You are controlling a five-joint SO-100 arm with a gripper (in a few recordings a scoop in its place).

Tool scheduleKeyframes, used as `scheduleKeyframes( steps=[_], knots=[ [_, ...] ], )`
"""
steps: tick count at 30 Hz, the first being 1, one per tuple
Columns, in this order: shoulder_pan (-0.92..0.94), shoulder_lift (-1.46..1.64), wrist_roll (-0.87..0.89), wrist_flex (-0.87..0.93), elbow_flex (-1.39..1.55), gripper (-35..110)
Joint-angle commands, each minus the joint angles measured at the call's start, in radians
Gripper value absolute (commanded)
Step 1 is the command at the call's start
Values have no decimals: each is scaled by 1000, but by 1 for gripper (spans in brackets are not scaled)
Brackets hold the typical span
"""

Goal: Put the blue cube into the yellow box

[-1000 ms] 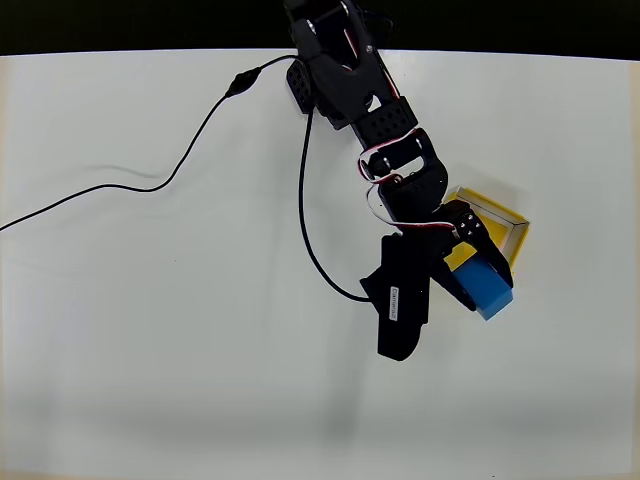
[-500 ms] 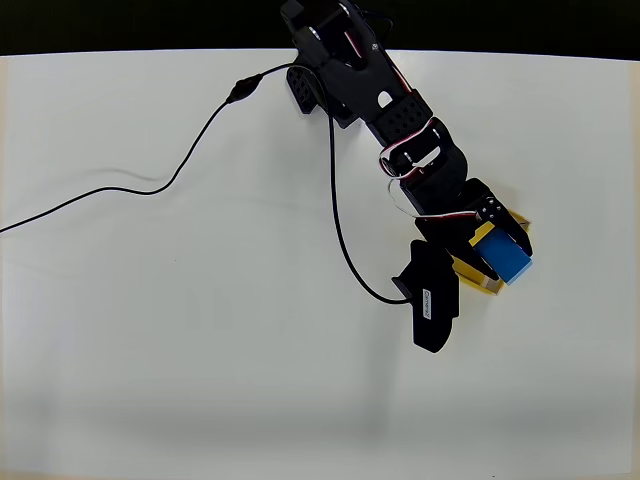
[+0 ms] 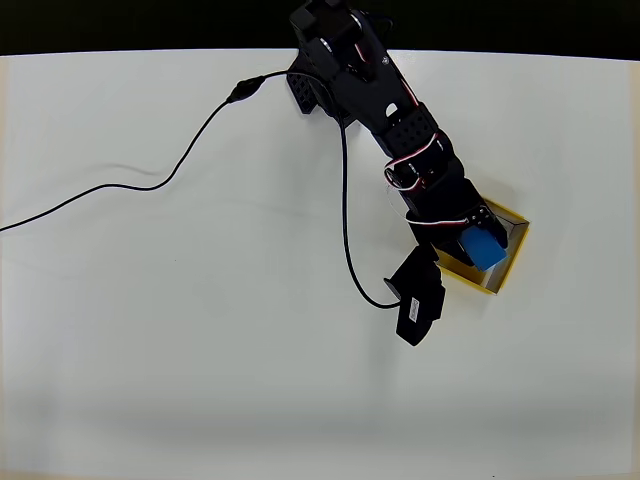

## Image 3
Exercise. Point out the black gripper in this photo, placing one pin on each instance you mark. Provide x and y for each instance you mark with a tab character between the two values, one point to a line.
462	231

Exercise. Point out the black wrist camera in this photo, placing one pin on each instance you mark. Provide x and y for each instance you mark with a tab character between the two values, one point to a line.
417	300

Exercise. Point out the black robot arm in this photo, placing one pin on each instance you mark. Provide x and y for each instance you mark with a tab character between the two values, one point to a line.
370	95

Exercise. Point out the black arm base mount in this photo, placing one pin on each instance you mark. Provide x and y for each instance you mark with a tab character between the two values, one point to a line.
302	95

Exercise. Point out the blue cube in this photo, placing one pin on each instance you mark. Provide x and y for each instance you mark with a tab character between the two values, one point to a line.
482	252

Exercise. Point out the yellow cardboard box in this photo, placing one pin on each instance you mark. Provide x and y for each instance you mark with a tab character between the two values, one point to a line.
500	282

